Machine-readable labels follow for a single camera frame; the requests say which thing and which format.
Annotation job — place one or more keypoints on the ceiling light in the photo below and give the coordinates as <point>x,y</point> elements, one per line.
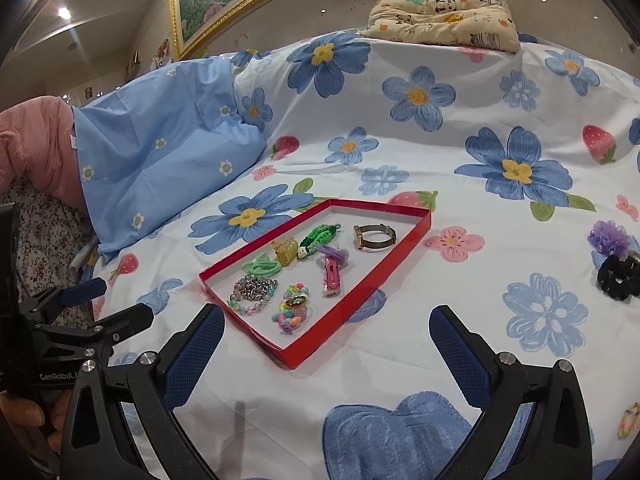
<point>63,12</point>

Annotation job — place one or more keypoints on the purple scrunchie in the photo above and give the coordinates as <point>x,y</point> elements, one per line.
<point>607,235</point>

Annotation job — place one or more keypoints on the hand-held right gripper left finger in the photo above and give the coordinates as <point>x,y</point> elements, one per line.
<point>195,355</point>

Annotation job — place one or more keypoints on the person's left hand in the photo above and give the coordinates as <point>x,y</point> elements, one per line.
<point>20,412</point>

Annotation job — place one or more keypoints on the floral printed blanket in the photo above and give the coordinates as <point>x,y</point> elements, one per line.
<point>450,200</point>

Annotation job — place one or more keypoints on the pink garment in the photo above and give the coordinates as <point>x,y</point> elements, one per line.
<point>35,145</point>

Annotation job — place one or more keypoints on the small-flowered patterned garment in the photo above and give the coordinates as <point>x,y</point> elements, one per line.
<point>45,240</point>

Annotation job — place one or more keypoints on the black scrunchie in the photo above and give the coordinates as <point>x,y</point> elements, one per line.
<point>617,277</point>

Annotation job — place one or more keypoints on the light blue flowered pillow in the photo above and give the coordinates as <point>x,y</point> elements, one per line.
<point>165,160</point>

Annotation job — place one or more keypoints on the gold wrist watch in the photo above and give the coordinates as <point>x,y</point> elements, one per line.
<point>357,237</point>

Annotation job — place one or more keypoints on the cartoon print folded blanket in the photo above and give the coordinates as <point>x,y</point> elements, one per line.
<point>440,25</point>

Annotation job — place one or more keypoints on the pink hair clip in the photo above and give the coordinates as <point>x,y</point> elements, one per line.
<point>331,277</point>

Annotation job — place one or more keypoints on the red jewelry box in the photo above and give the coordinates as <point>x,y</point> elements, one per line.
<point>380,260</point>

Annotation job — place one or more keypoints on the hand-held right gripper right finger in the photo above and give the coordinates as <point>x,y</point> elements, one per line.
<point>460,355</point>

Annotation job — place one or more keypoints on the yellow hair clip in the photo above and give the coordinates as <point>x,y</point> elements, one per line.
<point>287,255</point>

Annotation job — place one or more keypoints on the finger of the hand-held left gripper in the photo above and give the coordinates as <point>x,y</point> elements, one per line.
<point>87,287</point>
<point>130,322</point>

